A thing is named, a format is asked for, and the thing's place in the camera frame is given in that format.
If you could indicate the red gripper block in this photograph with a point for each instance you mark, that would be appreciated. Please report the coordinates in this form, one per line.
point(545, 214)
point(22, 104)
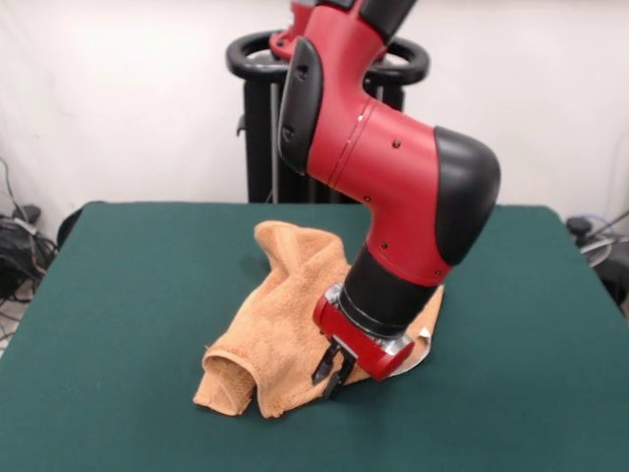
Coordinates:
point(361, 344)

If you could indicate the tan terry towel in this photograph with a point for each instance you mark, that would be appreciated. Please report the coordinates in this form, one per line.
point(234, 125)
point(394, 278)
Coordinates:
point(280, 334)

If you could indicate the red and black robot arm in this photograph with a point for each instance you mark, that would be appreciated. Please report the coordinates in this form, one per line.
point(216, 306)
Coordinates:
point(383, 162)

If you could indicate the dark green table cloth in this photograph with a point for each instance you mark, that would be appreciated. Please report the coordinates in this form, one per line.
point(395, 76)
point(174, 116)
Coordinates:
point(123, 295)

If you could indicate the small black device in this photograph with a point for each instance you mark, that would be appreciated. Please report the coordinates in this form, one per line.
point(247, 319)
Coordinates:
point(580, 225)

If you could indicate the black bulky object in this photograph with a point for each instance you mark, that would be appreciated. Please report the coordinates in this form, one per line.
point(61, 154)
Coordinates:
point(616, 285)

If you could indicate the small black power brick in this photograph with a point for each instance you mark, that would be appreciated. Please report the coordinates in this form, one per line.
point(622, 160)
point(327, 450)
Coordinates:
point(27, 212)

